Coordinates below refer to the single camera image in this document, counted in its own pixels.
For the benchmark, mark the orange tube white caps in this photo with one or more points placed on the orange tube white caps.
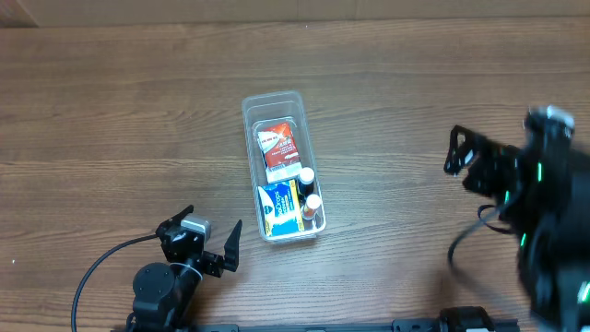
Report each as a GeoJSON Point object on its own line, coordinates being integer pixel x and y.
{"type": "Point", "coordinates": [312, 203]}

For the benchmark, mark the clear plastic container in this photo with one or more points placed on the clear plastic container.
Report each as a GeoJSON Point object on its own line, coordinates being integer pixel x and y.
{"type": "Point", "coordinates": [262, 111]}

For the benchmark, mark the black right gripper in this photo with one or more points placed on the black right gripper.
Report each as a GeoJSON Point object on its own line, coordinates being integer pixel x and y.
{"type": "Point", "coordinates": [482, 162]}

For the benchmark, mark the red medicine box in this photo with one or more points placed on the red medicine box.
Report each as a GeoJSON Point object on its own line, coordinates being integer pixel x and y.
{"type": "Point", "coordinates": [278, 146]}

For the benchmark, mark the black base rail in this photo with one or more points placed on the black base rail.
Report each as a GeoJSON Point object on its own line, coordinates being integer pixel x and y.
{"type": "Point", "coordinates": [456, 319]}

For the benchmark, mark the white medicine box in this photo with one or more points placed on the white medicine box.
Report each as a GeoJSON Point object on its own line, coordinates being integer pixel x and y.
{"type": "Point", "coordinates": [283, 173]}

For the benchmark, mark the dark bottle white cap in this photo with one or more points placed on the dark bottle white cap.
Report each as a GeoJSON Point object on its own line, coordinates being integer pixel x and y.
{"type": "Point", "coordinates": [305, 183]}

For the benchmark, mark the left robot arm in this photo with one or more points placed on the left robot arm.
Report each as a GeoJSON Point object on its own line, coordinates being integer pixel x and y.
{"type": "Point", "coordinates": [164, 291]}

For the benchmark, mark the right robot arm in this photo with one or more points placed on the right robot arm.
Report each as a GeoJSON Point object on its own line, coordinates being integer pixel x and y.
{"type": "Point", "coordinates": [544, 202]}

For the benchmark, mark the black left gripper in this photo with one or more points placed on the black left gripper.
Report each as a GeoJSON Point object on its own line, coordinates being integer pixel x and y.
{"type": "Point", "coordinates": [203, 259]}

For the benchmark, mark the blue yellow VapoDrops box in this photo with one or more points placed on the blue yellow VapoDrops box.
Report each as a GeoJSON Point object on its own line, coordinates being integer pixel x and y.
{"type": "Point", "coordinates": [281, 208]}

